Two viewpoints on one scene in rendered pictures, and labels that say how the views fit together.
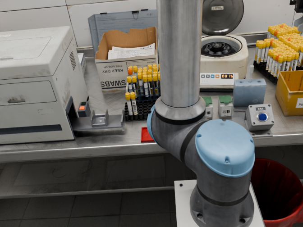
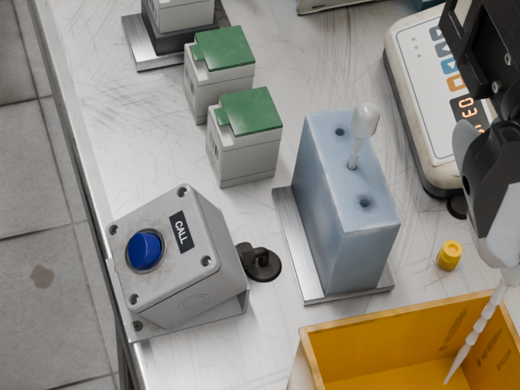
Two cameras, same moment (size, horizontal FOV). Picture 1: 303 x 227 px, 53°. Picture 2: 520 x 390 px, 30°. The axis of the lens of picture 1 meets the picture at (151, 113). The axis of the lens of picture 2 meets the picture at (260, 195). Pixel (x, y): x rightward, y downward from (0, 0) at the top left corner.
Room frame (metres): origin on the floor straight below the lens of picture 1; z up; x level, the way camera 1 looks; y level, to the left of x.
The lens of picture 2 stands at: (0.61, -0.65, 1.50)
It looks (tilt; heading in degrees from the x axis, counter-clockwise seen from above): 56 degrees down; 59
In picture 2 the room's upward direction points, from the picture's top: 9 degrees clockwise
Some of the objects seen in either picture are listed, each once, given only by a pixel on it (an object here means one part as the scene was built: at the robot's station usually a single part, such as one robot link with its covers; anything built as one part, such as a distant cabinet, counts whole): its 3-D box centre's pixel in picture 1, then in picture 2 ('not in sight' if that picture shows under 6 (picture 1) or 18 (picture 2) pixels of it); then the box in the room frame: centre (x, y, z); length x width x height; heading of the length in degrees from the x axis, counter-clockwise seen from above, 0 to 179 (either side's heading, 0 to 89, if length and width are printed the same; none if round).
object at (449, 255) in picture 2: not in sight; (449, 254); (0.94, -0.39, 0.89); 0.02 x 0.02 x 0.02
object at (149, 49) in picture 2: not in sight; (179, 25); (0.82, -0.11, 0.89); 0.09 x 0.05 x 0.04; 175
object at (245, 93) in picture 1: (248, 94); (340, 206); (0.86, -0.34, 0.92); 0.10 x 0.07 x 0.10; 80
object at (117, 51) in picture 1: (130, 57); not in sight; (1.20, 0.06, 0.95); 0.29 x 0.25 x 0.15; 175
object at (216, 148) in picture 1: (221, 157); not in sight; (0.45, -0.14, 1.07); 0.13 x 0.12 x 0.14; 34
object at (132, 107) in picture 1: (146, 100); not in sight; (0.89, 0.01, 0.93); 0.17 x 0.09 x 0.11; 86
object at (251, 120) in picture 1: (257, 114); (203, 252); (0.76, -0.34, 0.92); 0.13 x 0.07 x 0.08; 175
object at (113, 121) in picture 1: (94, 120); not in sight; (0.82, 0.20, 0.92); 0.21 x 0.07 x 0.05; 85
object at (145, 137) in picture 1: (151, 133); not in sight; (0.77, 0.01, 0.88); 0.07 x 0.07 x 0.01; 85
